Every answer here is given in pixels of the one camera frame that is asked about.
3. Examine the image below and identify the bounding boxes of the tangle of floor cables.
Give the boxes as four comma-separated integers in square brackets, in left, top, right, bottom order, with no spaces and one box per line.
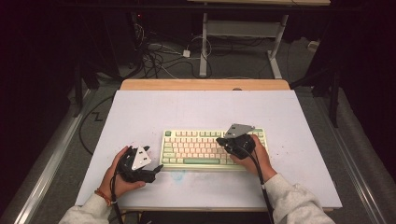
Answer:
[132,21,214,79]

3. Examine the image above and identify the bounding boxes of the cream and green keyboard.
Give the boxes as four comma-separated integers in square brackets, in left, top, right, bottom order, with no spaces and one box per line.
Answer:
[159,127,269,172]

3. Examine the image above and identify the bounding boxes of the grey metal floor rail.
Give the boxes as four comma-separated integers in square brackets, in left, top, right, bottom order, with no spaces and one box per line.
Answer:
[0,89,96,224]
[311,90,389,224]

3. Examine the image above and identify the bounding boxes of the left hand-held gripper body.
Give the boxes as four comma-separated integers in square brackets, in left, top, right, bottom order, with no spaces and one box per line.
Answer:
[116,145,157,184]

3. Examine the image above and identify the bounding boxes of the person's left hand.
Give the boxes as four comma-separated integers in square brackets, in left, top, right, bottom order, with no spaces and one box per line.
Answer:
[99,146,147,199]

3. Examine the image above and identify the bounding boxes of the person's right hand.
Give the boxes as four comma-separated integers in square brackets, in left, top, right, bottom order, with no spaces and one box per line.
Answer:
[229,133,278,183]

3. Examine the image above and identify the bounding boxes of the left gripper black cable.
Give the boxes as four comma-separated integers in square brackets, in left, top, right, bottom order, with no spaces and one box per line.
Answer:
[109,148,125,224]

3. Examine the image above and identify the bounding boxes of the long black floor cable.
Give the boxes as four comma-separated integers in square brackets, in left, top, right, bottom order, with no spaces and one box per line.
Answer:
[78,94,116,157]

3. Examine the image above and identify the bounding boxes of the white desk frame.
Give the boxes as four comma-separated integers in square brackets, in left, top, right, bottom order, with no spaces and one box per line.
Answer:
[186,0,332,79]

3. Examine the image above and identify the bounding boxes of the wooden table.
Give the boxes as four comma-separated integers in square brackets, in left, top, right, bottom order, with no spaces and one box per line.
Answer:
[119,78,334,214]

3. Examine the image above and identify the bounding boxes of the black metal stand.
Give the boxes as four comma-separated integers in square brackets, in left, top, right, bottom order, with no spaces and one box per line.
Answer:
[290,66,342,129]
[72,60,101,119]

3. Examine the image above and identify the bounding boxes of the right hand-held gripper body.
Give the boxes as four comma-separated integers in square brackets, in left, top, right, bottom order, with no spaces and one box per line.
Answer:
[221,123,257,161]

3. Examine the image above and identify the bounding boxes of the white board sheet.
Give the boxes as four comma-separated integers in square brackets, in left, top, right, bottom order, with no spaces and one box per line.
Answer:
[75,89,344,209]

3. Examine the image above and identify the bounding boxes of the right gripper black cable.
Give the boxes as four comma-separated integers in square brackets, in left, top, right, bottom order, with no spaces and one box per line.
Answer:
[238,145,276,224]

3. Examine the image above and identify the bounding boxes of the orange bracelet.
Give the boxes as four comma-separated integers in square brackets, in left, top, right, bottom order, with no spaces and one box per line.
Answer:
[93,188,112,207]

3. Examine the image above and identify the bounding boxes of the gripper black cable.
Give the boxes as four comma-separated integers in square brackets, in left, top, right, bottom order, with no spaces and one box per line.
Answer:
[238,145,276,224]
[109,148,125,224]

